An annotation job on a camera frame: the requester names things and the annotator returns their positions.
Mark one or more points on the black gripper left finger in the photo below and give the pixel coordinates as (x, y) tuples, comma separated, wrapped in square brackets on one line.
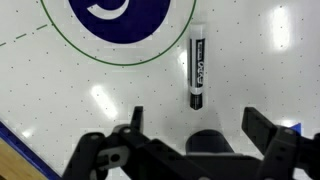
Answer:
[(96, 154)]

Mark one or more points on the black and white marker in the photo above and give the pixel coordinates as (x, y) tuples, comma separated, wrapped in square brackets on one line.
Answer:
[(197, 42)]

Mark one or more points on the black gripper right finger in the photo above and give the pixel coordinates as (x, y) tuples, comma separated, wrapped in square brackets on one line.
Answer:
[(283, 148)]

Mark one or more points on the air hockey table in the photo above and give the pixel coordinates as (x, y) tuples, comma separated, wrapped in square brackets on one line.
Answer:
[(59, 81)]

